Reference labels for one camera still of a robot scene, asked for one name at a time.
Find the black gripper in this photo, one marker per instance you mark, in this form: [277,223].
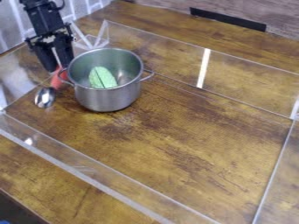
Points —
[52,33]

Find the stainless steel pot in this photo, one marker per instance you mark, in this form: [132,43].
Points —
[125,66]

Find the pink handled metal spoon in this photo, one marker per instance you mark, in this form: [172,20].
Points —
[45,95]

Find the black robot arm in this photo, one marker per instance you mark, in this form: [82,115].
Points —
[38,4]

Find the green bumpy toy gourd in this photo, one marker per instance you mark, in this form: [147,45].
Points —
[100,78]

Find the black strip on table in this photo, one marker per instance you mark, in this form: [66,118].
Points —
[228,19]

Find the clear acrylic corner bracket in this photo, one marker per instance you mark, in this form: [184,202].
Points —
[87,41]

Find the clear acrylic tray enclosure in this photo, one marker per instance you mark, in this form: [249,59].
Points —
[201,152]

